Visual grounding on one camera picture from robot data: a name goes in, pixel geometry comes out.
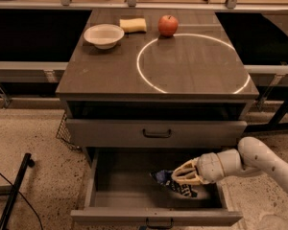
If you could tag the closed upper drawer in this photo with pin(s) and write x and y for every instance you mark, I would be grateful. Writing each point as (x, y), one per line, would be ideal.
(154, 134)

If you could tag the yellow sponge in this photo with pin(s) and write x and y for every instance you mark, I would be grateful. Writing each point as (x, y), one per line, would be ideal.
(133, 25)

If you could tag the wire mesh basket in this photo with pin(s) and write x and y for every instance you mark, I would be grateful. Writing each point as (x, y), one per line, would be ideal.
(64, 135)

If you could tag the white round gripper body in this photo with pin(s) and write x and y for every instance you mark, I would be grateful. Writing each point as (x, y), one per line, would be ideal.
(207, 169)

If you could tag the white bowl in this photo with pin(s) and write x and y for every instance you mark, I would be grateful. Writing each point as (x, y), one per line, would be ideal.
(104, 36)

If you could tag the grey drawer cabinet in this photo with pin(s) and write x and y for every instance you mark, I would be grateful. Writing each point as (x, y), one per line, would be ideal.
(194, 75)

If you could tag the black metal stand leg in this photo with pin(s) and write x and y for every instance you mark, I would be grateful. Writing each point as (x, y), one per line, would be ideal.
(26, 162)

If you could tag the open lower drawer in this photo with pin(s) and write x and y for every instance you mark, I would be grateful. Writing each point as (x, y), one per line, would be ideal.
(122, 191)

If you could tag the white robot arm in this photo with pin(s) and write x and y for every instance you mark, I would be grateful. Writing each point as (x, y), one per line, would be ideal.
(252, 157)

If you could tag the cream ribbed gripper finger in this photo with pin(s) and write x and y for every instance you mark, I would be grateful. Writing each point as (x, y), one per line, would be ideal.
(188, 181)
(186, 170)

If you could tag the black table frame right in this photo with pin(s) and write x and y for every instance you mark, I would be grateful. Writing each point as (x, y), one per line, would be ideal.
(275, 123)

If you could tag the red apple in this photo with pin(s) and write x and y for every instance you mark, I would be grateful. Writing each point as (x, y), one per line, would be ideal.
(167, 25)

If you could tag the blue chip bag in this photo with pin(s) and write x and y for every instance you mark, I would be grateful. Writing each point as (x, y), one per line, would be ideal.
(164, 178)

